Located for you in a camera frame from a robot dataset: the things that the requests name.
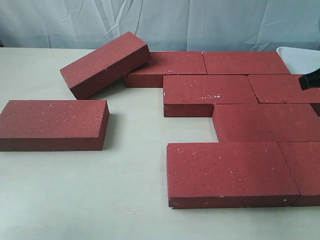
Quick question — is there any red brick third row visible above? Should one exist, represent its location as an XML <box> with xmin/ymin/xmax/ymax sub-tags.
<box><xmin>212</xmin><ymin>103</ymin><xmax>320</xmax><ymax>143</ymax></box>

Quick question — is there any red brick front large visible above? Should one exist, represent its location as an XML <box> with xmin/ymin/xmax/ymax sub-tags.
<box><xmin>166</xmin><ymin>142</ymin><xmax>301</xmax><ymax>209</ymax></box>

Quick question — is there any white tray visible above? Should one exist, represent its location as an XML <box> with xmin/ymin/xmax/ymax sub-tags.
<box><xmin>276</xmin><ymin>46</ymin><xmax>320</xmax><ymax>74</ymax></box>

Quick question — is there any white backdrop cloth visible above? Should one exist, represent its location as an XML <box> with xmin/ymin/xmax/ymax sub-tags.
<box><xmin>0</xmin><ymin>0</ymin><xmax>320</xmax><ymax>51</ymax></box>

